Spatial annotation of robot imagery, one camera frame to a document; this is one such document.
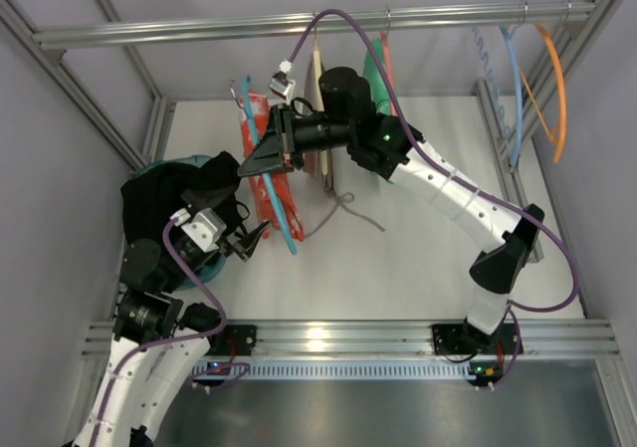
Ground left aluminium frame post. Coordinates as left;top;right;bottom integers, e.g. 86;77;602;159
1;0;171;171

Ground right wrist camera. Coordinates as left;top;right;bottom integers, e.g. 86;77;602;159
268;60;296;104

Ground red white patterned trousers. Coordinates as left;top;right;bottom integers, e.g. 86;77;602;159
238;88;306;243

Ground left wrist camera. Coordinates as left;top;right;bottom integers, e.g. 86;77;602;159
170;208;227;253

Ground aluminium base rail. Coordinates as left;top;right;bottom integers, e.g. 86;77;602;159
82;318;621;363

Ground aluminium frame post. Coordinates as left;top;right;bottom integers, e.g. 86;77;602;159
472;0;637;264
1;0;171;171

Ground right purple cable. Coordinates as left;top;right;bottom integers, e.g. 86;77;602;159
288;8;581;314

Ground brown grey trousers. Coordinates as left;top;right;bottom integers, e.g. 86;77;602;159
304;55;335;196

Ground light blue cable duct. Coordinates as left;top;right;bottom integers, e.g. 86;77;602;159
188;358;502;383

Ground teal laundry basket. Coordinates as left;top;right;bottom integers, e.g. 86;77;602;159
132;152;230;290

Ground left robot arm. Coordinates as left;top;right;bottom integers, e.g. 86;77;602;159
69;209;268;446

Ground beige wooden hanger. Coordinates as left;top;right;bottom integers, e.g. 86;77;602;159
312;31;329;179

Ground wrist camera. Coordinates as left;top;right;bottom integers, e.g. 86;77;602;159
170;208;227;253
268;60;296;104

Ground aluminium hanging rail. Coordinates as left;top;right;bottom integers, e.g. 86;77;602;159
33;0;595;50

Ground purple cable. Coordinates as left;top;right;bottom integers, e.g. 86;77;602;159
288;8;581;314
84;215;228;447

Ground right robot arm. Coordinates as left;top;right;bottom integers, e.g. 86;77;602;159
238;67;544;355

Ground light blue spiral hanger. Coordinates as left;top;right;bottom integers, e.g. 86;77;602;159
471;26;512;137

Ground right aluminium frame post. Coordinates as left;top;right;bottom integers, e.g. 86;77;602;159
472;0;637;264

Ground teal blue hanger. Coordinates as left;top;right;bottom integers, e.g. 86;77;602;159
230;75;298;256

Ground pink hanger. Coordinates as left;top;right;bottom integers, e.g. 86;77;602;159
373;8;396;115

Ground green patterned trousers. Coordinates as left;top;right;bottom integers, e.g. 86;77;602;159
362;36;409;184

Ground orange hanger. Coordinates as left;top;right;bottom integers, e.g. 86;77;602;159
521;22;568;164

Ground black clothes pile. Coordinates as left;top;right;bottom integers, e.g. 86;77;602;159
120;151;247;245

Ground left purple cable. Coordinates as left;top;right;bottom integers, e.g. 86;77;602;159
84;215;228;447

